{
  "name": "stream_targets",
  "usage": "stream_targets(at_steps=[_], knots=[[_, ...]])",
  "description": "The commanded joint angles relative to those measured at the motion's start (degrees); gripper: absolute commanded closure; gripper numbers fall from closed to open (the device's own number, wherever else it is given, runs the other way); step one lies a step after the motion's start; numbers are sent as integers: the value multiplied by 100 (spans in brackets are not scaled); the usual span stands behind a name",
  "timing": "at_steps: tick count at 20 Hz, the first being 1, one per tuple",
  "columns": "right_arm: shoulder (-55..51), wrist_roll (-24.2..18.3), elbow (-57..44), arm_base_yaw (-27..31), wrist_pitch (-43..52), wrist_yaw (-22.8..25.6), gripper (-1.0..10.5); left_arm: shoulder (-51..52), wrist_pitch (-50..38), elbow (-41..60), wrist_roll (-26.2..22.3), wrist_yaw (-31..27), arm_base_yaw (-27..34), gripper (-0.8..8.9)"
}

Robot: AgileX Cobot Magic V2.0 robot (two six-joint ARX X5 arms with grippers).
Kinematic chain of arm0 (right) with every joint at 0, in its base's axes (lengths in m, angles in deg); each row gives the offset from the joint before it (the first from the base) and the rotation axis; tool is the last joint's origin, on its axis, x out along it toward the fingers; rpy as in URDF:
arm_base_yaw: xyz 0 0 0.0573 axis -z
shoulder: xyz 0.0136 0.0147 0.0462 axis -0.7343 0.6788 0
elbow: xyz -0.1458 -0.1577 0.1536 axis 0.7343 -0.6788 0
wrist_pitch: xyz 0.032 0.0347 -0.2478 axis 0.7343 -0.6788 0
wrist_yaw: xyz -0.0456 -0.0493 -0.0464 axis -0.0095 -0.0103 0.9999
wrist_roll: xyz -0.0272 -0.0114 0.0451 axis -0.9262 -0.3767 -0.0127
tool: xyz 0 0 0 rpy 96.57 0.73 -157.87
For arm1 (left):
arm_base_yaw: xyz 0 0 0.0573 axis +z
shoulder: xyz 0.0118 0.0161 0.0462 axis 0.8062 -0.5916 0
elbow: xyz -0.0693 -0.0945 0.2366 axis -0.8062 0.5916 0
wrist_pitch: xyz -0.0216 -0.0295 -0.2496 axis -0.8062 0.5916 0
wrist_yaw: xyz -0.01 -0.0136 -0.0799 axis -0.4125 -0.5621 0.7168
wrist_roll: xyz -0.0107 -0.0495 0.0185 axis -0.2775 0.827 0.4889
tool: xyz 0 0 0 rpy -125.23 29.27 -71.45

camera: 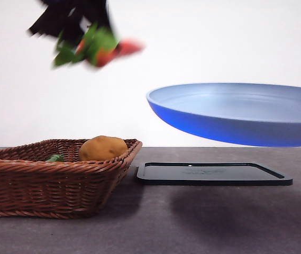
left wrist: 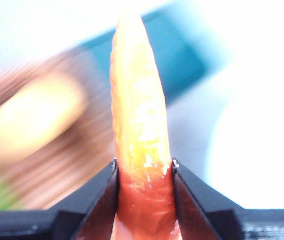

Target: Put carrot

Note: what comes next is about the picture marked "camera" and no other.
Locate dark green cutting board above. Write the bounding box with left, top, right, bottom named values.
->
left=135, top=161, right=293, bottom=186

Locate light blue round plate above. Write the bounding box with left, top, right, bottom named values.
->
left=145, top=83, right=301, bottom=148

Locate brown woven wicker basket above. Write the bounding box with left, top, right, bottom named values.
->
left=0, top=138, right=143, bottom=219

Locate green chili pepper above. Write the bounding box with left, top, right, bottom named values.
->
left=45, top=154, right=65, bottom=162

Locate yellow-brown potato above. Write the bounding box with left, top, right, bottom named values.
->
left=78, top=135, right=128, bottom=161

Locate orange carrot with green leaves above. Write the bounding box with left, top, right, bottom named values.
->
left=51, top=22, right=146, bottom=68

